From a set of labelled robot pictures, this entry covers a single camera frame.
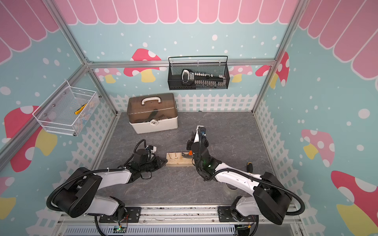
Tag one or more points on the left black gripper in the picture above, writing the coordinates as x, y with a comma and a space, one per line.
158, 160

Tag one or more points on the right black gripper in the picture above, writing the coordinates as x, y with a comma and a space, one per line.
191, 143

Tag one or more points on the wooden block with nails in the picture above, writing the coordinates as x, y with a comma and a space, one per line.
174, 159

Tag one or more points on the orange black claw hammer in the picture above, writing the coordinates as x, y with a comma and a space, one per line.
188, 155

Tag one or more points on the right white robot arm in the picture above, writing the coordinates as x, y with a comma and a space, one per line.
267, 196

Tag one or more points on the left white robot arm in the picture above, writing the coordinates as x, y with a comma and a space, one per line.
78, 196

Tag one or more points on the clear tape roll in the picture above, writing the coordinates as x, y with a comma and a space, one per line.
230, 188

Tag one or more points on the brown lid white toolbox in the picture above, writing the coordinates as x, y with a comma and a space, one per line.
153, 113

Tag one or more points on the yellow utility knife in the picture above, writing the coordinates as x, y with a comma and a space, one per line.
77, 112

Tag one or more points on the socket wrench set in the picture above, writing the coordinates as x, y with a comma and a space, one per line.
202, 80

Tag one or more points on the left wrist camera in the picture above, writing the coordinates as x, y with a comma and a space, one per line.
151, 149

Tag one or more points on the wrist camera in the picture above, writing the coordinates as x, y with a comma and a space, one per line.
151, 149
201, 130

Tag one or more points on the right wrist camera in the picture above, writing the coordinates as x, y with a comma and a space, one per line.
201, 130

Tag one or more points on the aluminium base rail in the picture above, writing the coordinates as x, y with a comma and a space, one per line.
178, 220

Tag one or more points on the black wire mesh basket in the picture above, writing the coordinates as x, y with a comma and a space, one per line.
216, 65

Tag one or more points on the white wire mesh basket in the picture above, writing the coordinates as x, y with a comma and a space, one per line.
56, 114

